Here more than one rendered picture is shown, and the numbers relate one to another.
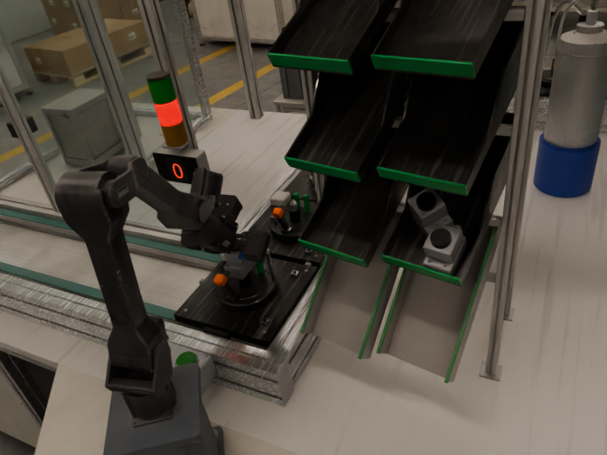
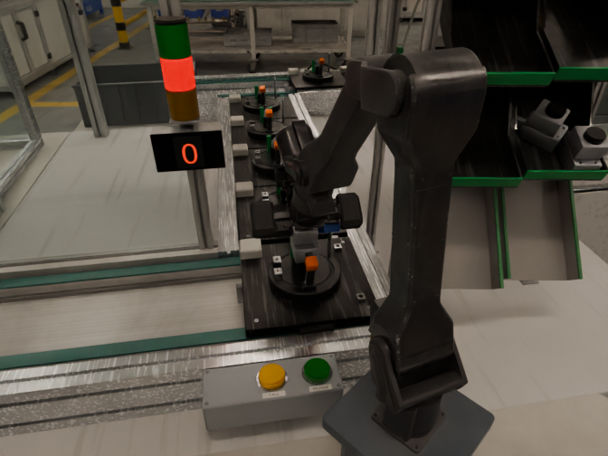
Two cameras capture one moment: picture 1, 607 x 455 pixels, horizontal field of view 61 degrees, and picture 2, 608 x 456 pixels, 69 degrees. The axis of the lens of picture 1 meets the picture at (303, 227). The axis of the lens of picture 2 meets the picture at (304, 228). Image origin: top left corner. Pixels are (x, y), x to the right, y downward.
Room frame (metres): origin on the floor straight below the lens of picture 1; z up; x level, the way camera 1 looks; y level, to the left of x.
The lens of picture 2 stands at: (0.39, 0.57, 1.53)
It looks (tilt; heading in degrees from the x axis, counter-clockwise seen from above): 34 degrees down; 320
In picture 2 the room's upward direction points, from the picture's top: straight up
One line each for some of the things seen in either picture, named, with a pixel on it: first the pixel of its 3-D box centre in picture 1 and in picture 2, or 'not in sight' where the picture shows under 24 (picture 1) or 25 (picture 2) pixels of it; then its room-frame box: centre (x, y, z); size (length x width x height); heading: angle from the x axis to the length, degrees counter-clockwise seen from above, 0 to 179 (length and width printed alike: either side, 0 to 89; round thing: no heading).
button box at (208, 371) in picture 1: (163, 363); (272, 390); (0.75, 0.33, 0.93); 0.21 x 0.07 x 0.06; 59
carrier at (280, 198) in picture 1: (294, 212); (286, 193); (1.11, 0.02, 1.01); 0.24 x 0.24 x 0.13; 59
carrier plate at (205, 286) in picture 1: (247, 292); (304, 280); (0.89, 0.15, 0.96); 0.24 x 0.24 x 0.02; 59
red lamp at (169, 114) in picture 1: (168, 111); (178, 71); (1.09, 0.25, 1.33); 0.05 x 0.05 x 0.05
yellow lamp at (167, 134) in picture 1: (174, 132); (183, 102); (1.09, 0.25, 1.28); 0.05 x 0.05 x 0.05
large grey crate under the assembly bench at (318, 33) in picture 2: not in sight; (314, 31); (5.11, -3.55, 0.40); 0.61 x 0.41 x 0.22; 51
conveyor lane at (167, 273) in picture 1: (157, 277); (152, 308); (1.06, 0.39, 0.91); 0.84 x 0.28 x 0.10; 59
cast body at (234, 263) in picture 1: (240, 254); (303, 233); (0.90, 0.14, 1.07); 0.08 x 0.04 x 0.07; 150
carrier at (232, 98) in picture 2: not in sight; (261, 96); (1.74, -0.36, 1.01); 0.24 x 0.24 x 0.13; 59
